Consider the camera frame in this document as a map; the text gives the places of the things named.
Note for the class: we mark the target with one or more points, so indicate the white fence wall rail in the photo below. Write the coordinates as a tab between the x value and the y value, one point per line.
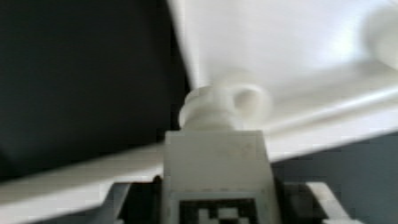
339	151

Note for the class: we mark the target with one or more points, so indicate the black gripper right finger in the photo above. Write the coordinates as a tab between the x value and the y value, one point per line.
310	205

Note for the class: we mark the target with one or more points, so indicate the white square table top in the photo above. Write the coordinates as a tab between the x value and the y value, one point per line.
296	43

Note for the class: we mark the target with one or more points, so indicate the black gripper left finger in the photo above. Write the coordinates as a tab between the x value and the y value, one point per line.
133	203

